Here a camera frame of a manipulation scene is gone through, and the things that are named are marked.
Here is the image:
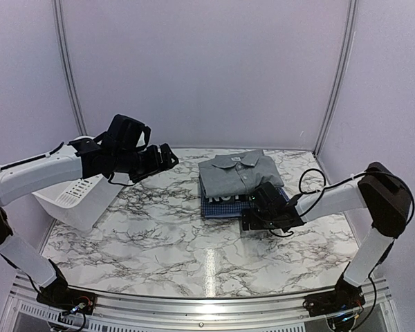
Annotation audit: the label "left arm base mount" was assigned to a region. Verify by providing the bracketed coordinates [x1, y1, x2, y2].
[36, 266, 96, 315]

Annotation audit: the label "right wall aluminium profile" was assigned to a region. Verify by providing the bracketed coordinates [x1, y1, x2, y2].
[313, 0, 359, 157]

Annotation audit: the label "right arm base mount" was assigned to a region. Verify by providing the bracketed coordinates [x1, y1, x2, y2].
[303, 275, 365, 317]

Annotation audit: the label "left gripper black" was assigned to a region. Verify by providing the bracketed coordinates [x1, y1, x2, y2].
[113, 142, 178, 183]

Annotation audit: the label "left wall aluminium profile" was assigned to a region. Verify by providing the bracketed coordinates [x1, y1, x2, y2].
[52, 0, 88, 136]

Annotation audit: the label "wall aluminium profile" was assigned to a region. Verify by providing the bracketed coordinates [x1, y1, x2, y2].
[52, 0, 88, 136]
[313, 0, 359, 157]

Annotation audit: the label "blue checked shirt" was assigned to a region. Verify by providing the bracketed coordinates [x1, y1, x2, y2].
[199, 183, 291, 219]

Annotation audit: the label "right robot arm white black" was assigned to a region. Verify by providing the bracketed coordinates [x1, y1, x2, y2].
[240, 162, 415, 310]

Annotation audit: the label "black shirt white letters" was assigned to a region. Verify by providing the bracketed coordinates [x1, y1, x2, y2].
[207, 194, 251, 204]

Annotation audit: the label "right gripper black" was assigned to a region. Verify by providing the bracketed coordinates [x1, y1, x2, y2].
[242, 209, 279, 231]

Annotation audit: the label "aluminium frame rail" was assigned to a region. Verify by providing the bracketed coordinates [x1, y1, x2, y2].
[0, 274, 400, 331]

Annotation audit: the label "grey long sleeve shirt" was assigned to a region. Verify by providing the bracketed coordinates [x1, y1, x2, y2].
[199, 149, 284, 199]

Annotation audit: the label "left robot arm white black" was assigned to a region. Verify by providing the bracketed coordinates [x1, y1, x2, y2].
[0, 114, 179, 308]

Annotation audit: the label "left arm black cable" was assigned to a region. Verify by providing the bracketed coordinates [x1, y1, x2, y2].
[0, 140, 139, 187]

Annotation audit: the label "white plastic bin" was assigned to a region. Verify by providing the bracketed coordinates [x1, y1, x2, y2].
[33, 136, 120, 232]

